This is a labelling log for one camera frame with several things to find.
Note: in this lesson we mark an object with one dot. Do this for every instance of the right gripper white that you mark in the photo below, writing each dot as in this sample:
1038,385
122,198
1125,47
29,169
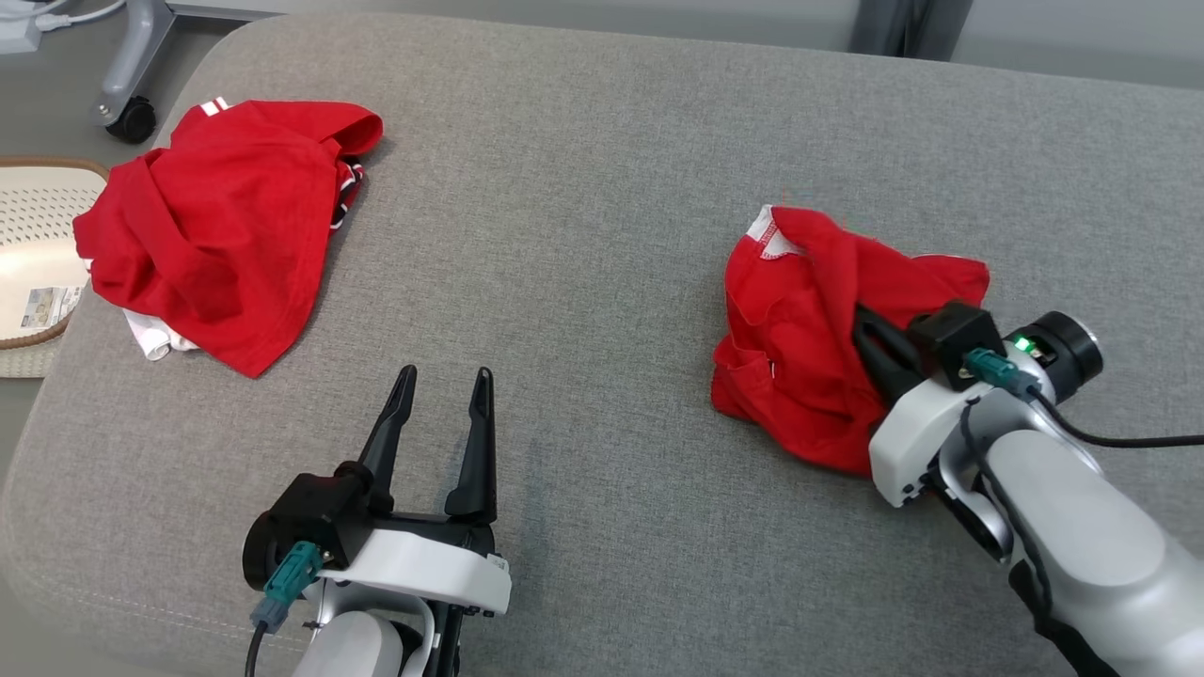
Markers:
912,432

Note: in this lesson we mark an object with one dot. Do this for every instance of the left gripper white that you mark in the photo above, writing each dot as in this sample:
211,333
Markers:
423,569

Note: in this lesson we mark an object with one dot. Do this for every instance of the red shorts with white stripe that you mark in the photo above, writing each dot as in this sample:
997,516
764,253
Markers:
790,376

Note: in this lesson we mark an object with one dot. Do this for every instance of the red basketball jersey number 23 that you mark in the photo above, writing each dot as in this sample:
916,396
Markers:
216,235

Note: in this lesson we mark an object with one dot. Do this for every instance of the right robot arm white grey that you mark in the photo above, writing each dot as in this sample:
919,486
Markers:
1082,527

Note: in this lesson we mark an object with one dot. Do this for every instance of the black caster wheel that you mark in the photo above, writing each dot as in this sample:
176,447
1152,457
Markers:
132,122

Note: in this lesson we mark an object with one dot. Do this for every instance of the white perforated laundry basket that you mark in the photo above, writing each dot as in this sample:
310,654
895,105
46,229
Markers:
38,235

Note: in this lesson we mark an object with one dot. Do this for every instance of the grey metal partition leg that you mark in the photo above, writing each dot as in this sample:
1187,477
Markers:
132,47

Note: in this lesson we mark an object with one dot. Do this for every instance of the white power strip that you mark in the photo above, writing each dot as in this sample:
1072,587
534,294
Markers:
17,36

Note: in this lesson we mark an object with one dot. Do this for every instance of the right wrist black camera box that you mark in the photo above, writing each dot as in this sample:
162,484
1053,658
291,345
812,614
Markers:
950,334

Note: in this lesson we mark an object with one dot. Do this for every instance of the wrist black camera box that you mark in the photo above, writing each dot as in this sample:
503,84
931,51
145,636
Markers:
950,334
310,512

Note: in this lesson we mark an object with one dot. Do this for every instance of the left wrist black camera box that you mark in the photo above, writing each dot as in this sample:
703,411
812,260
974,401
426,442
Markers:
310,512

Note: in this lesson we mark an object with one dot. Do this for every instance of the grey metal partition post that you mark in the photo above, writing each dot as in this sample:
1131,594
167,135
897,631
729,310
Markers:
903,23

